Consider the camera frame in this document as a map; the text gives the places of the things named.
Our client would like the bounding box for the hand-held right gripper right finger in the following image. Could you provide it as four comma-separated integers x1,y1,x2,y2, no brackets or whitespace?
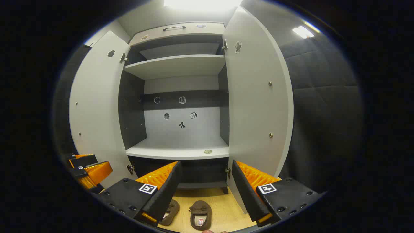
231,160,324,227

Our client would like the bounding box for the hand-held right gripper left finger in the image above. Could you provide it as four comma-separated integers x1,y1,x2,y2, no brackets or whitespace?
97,161,182,227

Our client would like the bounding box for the brown fuzzy shoe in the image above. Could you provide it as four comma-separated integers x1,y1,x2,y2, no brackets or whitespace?
189,200,212,231
158,199,180,226

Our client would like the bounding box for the white shoe cabinet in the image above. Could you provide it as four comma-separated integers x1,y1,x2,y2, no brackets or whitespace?
118,22,231,194

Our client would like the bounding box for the white cabinet drawer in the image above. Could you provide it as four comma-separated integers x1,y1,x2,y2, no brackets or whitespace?
129,22,226,46

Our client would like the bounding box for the small ceiling light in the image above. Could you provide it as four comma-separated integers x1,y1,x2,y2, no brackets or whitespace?
292,21,321,39

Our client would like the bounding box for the large ceiling light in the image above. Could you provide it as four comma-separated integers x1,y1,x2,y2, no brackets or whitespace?
163,0,242,9

